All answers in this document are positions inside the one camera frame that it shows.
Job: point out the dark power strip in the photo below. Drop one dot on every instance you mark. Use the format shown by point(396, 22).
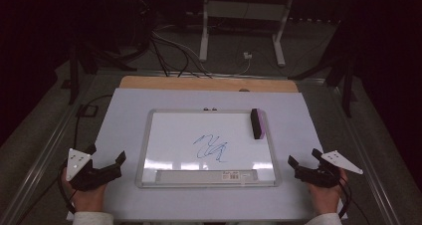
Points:
point(313, 20)

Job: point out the person's right hand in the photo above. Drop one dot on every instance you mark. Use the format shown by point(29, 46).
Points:
point(326, 200)

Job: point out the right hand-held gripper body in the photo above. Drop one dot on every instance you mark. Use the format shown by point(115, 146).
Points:
point(318, 178)

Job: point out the black and purple eraser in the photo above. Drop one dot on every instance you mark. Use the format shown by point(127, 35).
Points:
point(256, 123)

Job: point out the black tripod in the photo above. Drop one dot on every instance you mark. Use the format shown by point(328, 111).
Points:
point(73, 75)
point(347, 89)

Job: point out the black square floor bracket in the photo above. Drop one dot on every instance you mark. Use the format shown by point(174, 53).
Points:
point(79, 111)

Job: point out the white plug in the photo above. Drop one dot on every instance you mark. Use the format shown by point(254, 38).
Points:
point(247, 55)

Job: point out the white metal stand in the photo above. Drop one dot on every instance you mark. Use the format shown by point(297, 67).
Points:
point(245, 11)

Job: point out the white table cover sheet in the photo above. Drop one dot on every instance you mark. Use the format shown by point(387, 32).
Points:
point(122, 125)

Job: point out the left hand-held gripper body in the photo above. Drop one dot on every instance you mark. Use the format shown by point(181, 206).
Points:
point(99, 177)

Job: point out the silver framed whiteboard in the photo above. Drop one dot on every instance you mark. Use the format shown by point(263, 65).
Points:
point(172, 142)

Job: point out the person's left hand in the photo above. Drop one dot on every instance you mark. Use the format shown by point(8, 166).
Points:
point(88, 200)

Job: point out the aluminium frame rail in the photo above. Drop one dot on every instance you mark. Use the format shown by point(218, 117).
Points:
point(40, 165)
point(368, 172)
point(272, 77)

